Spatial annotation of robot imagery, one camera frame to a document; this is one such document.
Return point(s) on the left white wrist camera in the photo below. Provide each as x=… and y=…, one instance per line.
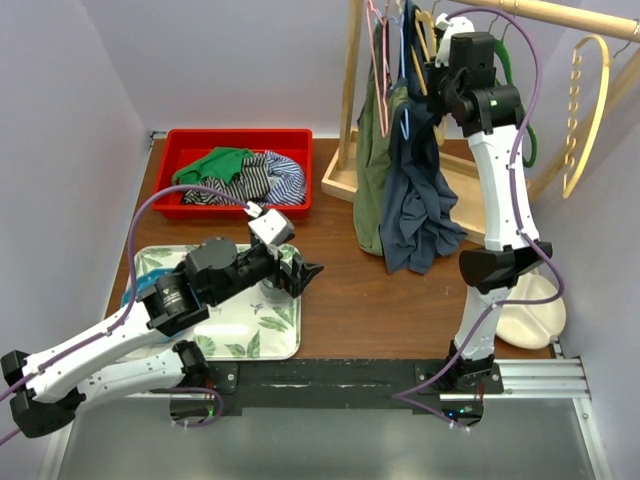
x=268, y=226

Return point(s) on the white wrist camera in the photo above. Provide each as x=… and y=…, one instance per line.
x=448, y=27
x=268, y=226

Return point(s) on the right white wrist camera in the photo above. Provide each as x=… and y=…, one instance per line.
x=448, y=27

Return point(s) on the pink wire hanger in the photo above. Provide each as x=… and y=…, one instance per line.
x=377, y=25

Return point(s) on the light blue wire hanger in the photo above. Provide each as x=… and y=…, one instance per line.
x=398, y=19

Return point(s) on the leaf pattern tray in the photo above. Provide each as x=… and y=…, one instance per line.
x=247, y=326

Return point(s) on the blue white striped garment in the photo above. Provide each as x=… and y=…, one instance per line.
x=287, y=180

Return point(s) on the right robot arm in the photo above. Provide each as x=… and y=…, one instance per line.
x=462, y=81

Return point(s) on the black white striped garment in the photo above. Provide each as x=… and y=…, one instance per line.
x=251, y=182

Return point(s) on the cream divided plate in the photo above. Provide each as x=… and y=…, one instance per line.
x=532, y=327

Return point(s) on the red plastic bin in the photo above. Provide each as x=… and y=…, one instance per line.
x=185, y=146

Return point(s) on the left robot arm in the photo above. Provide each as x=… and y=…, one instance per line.
x=49, y=389

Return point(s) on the grey ceramic mug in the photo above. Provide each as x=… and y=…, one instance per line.
x=273, y=293

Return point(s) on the navy blue tank top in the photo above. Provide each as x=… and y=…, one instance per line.
x=416, y=225

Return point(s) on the blue dotted plate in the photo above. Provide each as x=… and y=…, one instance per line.
x=142, y=282

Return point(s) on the wooden clothes rack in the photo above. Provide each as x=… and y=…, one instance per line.
x=340, y=178

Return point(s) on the yellow notched hanger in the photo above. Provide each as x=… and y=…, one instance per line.
x=582, y=131

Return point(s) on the green garment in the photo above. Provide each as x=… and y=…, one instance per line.
x=221, y=163

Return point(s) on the olive green tank top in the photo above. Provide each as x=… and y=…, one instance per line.
x=373, y=162

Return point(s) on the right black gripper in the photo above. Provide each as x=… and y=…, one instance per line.
x=434, y=106

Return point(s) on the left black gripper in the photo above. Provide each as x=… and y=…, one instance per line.
x=295, y=281

